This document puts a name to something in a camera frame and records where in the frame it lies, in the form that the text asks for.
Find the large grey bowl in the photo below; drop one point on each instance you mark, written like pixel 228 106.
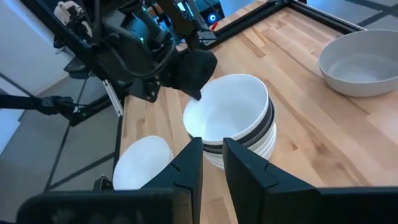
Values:
pixel 357 81

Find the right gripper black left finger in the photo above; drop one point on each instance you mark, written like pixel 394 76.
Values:
pixel 183 174

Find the silver aluminium bar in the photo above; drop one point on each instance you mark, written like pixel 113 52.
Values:
pixel 113 99

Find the black frame strut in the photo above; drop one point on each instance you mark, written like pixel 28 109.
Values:
pixel 71 42

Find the black box with blue light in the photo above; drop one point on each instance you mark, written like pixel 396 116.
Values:
pixel 214 9

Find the white bowl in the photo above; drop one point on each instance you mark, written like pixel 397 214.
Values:
pixel 272 137
pixel 227 105

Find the black clamp bar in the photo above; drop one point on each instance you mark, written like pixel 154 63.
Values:
pixel 53 105

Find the white round plate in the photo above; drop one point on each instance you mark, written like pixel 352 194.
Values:
pixel 140 161

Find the black table edge rail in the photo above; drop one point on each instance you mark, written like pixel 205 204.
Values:
pixel 323 17

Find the black bowl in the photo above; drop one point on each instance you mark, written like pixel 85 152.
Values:
pixel 262 133

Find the beige cloth bundle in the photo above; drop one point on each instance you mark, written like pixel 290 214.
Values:
pixel 63 11

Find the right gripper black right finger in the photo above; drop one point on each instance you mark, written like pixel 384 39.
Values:
pixel 255 186

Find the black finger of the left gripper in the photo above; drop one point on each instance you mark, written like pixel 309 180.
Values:
pixel 196 71
pixel 146 88

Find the small red tag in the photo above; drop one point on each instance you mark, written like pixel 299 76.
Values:
pixel 214 26

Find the black frame crossbar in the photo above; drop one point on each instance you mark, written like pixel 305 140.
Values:
pixel 93 110

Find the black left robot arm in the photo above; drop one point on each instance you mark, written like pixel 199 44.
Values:
pixel 180 25

